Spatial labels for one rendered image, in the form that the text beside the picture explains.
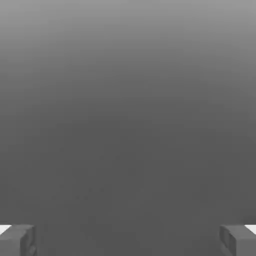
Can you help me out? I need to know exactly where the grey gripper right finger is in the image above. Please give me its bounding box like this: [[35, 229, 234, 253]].
[[219, 224, 256, 256]]

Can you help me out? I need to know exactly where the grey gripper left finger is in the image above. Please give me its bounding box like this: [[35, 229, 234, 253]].
[[0, 224, 37, 256]]

